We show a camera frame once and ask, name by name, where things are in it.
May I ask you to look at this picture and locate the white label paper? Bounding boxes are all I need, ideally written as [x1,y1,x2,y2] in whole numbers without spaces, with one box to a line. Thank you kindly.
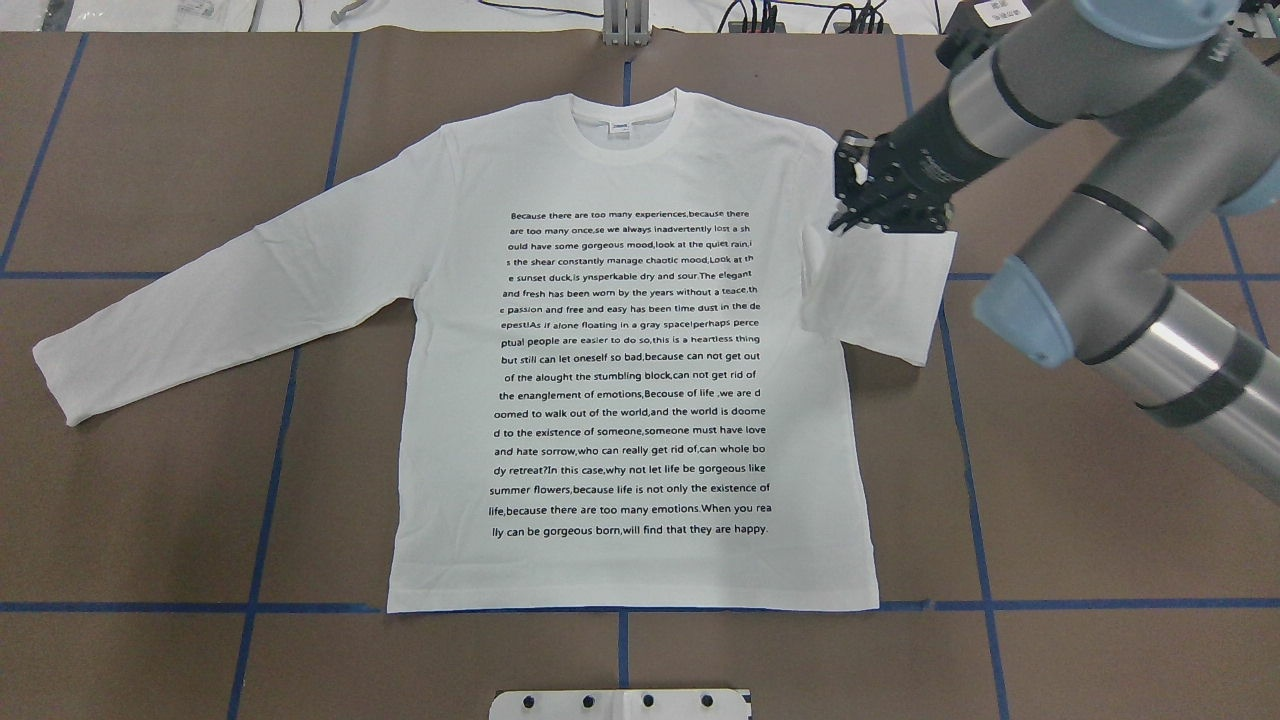
[973,0,1032,29]

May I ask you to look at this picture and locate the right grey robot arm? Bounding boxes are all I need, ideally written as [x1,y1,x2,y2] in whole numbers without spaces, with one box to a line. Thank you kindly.
[831,1,1279,500]

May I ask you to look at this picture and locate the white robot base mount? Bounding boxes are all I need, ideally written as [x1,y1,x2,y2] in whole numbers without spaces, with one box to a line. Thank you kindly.
[489,688,753,719]

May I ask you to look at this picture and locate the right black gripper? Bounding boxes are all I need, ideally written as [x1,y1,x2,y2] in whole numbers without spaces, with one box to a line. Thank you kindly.
[833,129,951,234]

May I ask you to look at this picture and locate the white long-sleeve printed shirt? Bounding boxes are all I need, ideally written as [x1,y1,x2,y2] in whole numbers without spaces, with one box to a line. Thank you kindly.
[33,88,956,612]

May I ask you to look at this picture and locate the grey camera mast bracket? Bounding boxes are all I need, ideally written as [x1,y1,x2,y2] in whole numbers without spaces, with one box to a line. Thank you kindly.
[602,0,652,47]

